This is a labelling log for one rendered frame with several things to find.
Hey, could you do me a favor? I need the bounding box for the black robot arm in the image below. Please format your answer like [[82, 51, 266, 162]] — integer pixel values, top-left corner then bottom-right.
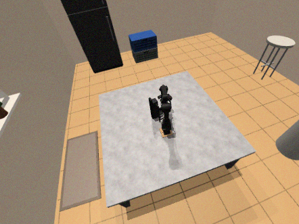
[[159, 85, 172, 135]]

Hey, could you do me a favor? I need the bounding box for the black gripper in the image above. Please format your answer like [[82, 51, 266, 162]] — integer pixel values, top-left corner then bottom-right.
[[158, 95, 168, 104]]

